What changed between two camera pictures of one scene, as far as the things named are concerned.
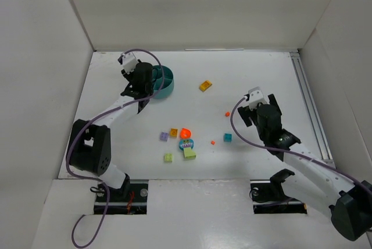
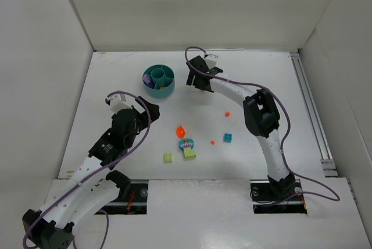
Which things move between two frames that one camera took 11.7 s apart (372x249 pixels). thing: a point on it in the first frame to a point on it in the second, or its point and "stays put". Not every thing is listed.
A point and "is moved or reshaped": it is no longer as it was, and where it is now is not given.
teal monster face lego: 186,143 stays put
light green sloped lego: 189,153 stays put
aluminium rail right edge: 310,107 stays put
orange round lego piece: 185,133 is moved or reshaped
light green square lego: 168,157 stays put
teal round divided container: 168,82 stays put
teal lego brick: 228,137 stays put
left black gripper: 128,75 to 146,110
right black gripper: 247,116 to 200,74
